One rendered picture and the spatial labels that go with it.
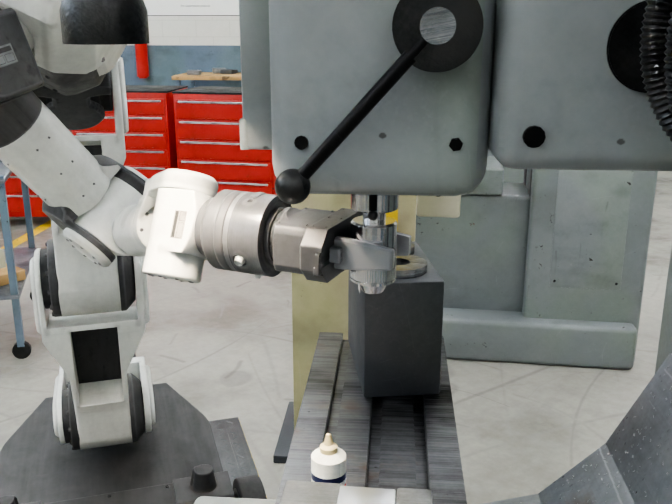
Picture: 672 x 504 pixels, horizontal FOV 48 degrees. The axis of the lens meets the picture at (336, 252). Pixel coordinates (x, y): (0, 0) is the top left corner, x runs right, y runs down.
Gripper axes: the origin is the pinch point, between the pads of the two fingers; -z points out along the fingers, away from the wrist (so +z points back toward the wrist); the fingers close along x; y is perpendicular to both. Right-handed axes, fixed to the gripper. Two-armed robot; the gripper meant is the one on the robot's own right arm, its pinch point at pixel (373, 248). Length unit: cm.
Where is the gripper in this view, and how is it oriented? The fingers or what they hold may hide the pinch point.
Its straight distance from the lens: 77.5
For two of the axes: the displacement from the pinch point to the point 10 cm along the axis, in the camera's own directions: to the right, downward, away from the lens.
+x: 3.9, -2.6, 8.8
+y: -0.1, 9.6, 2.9
